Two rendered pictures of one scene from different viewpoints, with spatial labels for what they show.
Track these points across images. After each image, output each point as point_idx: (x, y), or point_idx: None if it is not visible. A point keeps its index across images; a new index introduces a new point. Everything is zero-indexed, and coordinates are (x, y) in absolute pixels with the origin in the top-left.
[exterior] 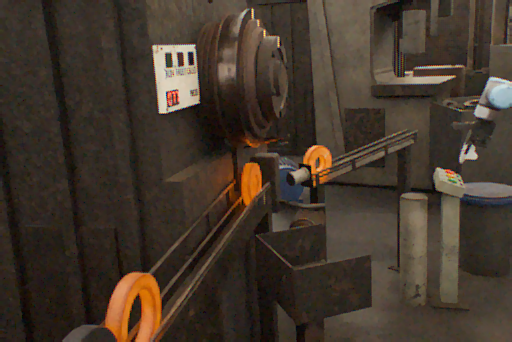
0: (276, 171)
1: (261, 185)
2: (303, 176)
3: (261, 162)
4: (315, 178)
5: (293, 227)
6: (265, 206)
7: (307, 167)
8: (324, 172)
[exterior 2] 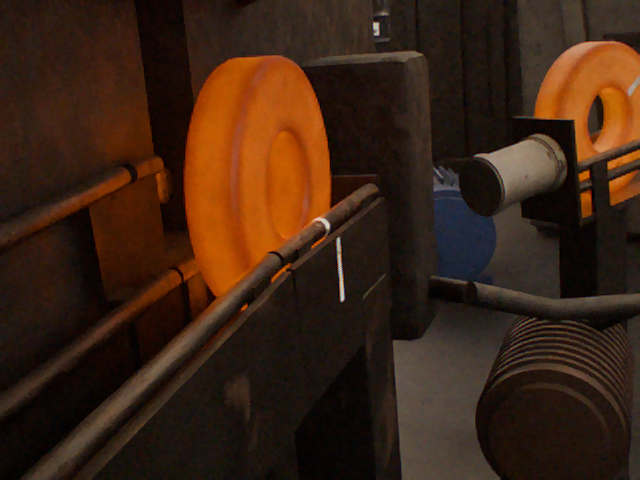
0: (414, 136)
1: (335, 202)
2: (539, 172)
3: (339, 92)
4: (591, 182)
5: (499, 410)
6: (349, 315)
7: (556, 132)
8: (625, 159)
